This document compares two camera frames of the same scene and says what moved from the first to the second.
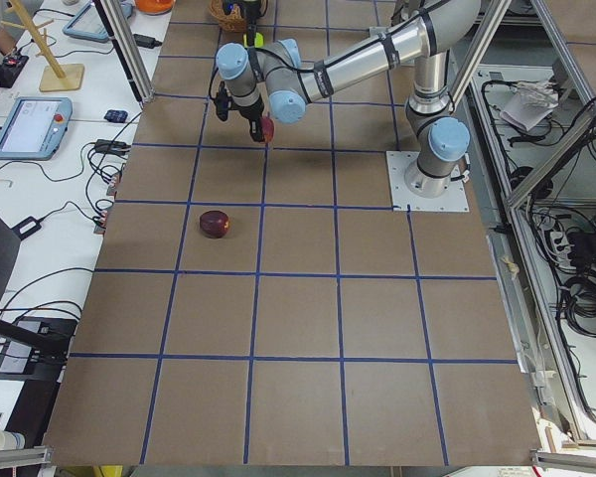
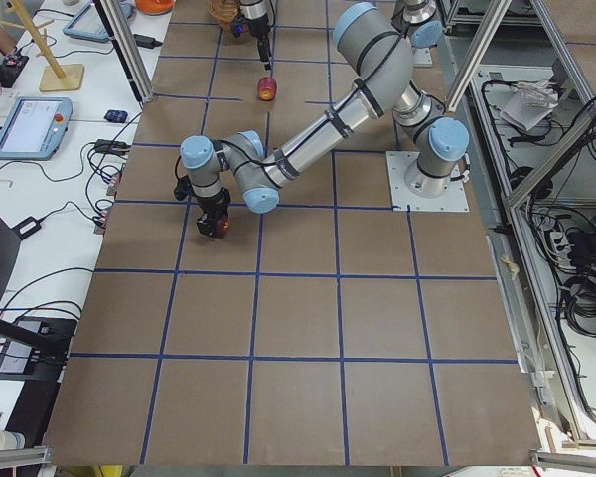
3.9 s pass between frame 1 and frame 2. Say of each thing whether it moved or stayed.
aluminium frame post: stayed
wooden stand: stayed
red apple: moved
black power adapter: stayed
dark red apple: stayed
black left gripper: moved
